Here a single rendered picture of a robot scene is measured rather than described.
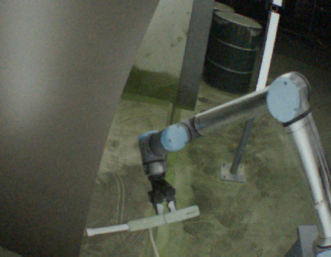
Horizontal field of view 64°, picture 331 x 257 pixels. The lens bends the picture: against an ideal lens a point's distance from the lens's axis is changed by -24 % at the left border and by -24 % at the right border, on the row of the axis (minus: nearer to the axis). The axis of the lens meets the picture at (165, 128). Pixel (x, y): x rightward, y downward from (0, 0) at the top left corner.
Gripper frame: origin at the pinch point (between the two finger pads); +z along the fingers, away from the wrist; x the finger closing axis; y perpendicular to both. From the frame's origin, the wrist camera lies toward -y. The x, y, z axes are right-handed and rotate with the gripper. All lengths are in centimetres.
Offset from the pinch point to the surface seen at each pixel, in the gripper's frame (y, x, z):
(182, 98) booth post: 136, -90, -89
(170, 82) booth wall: 130, -79, -102
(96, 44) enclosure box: -77, 37, -39
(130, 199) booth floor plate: 76, -8, -11
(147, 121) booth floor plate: 128, -51, -71
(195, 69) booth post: 110, -96, -108
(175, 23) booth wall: 86, -75, -144
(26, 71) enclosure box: -68, 52, -40
